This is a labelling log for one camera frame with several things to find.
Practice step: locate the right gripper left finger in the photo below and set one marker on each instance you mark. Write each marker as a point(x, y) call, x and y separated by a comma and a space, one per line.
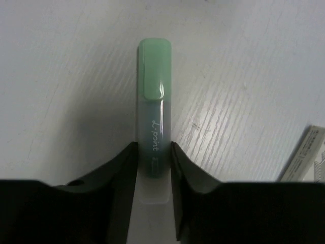
point(95, 208)

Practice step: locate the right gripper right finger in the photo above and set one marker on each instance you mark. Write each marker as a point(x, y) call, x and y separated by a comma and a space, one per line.
point(207, 210)

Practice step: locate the white eraser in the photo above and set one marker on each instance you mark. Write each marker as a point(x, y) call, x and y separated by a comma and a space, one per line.
point(308, 162)

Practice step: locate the green highlighter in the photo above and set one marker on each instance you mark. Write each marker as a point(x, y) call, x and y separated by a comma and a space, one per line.
point(154, 119)

